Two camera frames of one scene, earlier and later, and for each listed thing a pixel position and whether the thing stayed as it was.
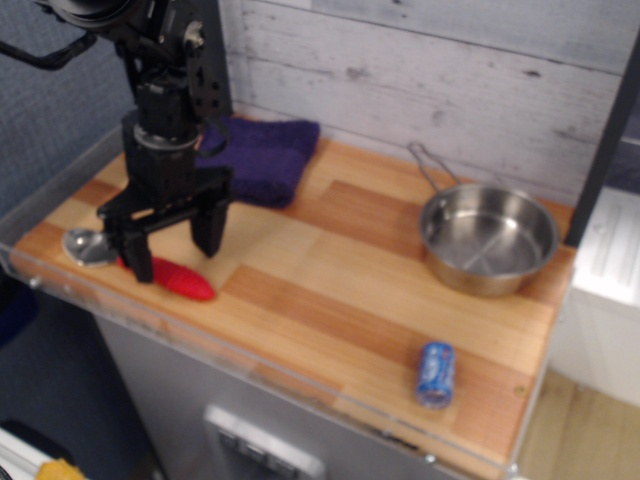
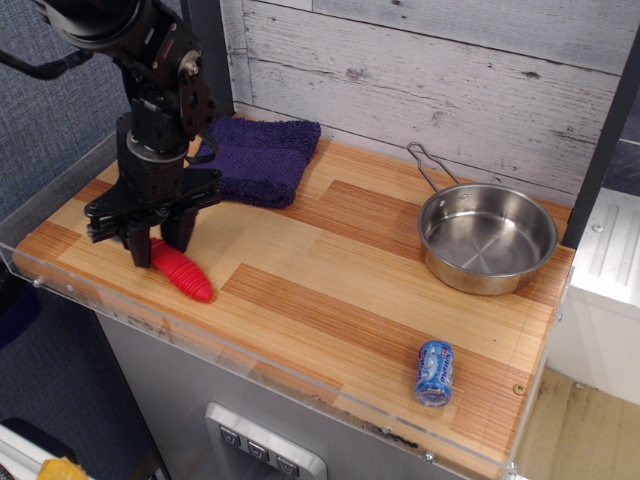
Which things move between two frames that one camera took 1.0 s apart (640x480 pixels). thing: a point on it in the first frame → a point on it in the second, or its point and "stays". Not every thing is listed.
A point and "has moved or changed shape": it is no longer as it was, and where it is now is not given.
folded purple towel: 266,158 stays
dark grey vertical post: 218,90 stays
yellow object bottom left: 59,469 stays
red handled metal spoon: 93,247 has moved or changed shape
